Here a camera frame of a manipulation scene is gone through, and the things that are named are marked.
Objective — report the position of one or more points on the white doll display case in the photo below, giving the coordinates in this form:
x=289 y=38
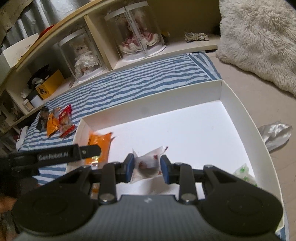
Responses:
x=82 y=56

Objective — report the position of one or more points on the person left hand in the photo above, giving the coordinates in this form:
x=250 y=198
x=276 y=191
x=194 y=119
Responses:
x=6 y=204

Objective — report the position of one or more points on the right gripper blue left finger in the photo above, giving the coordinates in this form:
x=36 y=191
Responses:
x=128 y=167

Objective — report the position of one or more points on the small trinket on shelf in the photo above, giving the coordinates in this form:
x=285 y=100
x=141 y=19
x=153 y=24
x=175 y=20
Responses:
x=192 y=37

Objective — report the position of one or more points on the green white candy packet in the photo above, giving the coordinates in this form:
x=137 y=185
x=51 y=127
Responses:
x=243 y=173

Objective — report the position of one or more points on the small clear snack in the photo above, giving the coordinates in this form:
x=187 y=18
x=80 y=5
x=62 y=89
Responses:
x=148 y=165

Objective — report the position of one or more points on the white cylinder cup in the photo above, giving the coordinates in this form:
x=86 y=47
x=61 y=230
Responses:
x=36 y=101

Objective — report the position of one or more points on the white shallow box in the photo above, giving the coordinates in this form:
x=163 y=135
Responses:
x=200 y=124

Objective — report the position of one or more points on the silver foil bag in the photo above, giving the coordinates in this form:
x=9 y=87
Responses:
x=275 y=135

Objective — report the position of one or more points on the small jar white lid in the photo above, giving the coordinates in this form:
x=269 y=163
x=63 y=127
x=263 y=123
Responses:
x=27 y=105

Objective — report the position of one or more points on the white space heater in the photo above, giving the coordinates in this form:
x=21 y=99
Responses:
x=21 y=137

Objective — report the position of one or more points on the blue striped bed sheet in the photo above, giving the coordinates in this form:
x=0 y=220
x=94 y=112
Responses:
x=136 y=82

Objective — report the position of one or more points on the red clear snack packet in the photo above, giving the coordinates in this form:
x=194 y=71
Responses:
x=66 y=125

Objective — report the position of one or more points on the pink doll display case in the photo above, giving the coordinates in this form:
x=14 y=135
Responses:
x=135 y=31

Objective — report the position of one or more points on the large white box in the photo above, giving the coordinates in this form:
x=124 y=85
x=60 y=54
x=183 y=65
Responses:
x=11 y=55

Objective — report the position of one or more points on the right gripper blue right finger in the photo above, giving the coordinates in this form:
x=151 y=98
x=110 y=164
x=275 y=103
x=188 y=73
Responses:
x=166 y=169

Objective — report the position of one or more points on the yellow black box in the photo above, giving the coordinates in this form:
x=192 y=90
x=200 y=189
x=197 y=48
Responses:
x=51 y=84

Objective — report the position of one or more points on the fluffy white pillow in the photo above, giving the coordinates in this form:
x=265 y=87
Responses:
x=259 y=37

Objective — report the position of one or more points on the black orange snack packet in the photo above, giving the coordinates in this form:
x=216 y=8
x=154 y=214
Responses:
x=43 y=119

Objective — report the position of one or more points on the long orange snack packet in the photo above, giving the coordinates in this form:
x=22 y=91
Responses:
x=104 y=142

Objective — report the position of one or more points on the wooden headboard shelf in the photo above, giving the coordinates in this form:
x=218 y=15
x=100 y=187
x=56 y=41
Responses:
x=44 y=57

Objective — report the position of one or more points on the short orange snack packet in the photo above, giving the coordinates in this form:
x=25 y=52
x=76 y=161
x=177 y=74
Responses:
x=53 y=122

